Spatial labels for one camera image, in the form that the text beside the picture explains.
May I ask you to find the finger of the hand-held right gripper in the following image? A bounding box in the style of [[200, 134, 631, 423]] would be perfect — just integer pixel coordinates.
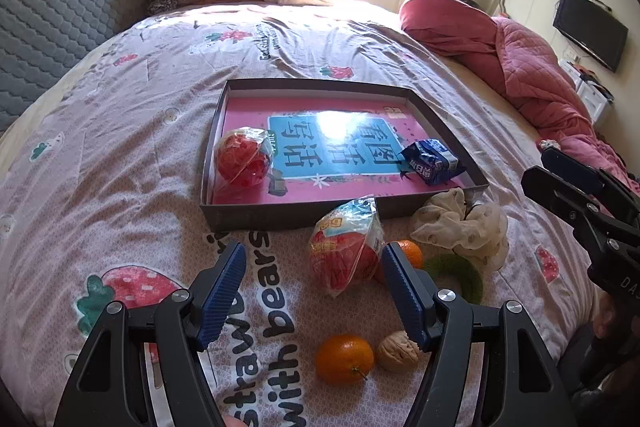
[[540, 148, 640, 210], [520, 166, 617, 253]]

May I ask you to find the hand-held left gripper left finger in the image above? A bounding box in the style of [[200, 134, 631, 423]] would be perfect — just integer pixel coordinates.
[[65, 241, 248, 427]]

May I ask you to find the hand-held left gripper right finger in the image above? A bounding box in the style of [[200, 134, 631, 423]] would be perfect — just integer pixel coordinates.
[[381, 242, 577, 427]]

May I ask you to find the walnut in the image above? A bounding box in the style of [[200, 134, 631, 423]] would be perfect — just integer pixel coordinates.
[[376, 330, 421, 374]]

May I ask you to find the green hair tie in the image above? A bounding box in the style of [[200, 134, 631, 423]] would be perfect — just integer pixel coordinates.
[[422, 253, 485, 305]]

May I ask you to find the red snack packet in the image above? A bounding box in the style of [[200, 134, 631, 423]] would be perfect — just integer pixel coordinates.
[[214, 127, 273, 190], [309, 194, 385, 299]]

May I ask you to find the grey cardboard box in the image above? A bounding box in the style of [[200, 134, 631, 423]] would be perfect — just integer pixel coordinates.
[[199, 78, 490, 233]]

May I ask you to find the cream dotted scrunchie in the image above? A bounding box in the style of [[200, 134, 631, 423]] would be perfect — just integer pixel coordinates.
[[410, 188, 510, 270]]

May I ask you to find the person's right hand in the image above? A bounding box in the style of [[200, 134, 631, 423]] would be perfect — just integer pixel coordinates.
[[592, 296, 630, 348]]

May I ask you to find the orange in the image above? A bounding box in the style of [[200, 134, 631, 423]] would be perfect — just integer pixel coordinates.
[[375, 239, 424, 284], [315, 333, 376, 384]]

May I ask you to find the white storage cabinet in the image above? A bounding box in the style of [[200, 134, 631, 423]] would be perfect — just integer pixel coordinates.
[[560, 59, 616, 122]]

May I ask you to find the red quilt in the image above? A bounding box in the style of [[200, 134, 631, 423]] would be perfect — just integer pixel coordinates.
[[492, 17, 640, 194]]

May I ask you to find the blue snack packet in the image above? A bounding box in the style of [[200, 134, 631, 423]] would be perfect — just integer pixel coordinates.
[[400, 139, 468, 186]]

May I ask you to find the beige mattress sheet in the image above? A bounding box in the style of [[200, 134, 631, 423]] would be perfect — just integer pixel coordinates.
[[440, 52, 546, 148]]

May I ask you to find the black television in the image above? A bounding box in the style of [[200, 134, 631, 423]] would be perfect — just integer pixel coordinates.
[[552, 0, 630, 72]]

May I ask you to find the red pillow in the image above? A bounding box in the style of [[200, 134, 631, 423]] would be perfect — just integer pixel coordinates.
[[400, 0, 498, 68]]

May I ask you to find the grey quilted headboard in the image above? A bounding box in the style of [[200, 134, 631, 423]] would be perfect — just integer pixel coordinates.
[[0, 0, 156, 132]]

